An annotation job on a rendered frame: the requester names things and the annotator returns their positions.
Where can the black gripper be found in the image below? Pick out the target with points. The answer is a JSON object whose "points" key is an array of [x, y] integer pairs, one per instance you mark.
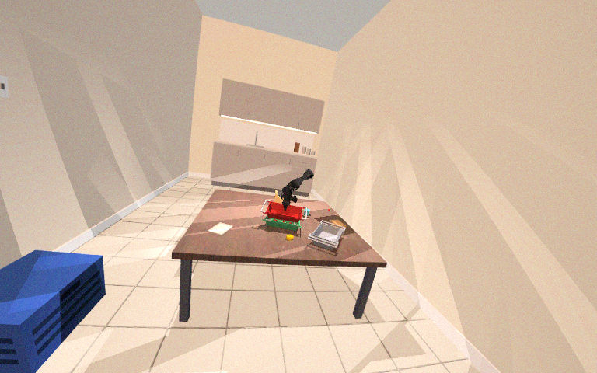
{"points": [[286, 201]]}

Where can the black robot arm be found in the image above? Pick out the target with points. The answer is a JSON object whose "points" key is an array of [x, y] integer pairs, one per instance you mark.
{"points": [[295, 183]]}

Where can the green plastic tray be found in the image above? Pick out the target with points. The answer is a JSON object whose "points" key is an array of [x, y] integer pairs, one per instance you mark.
{"points": [[281, 224]]}

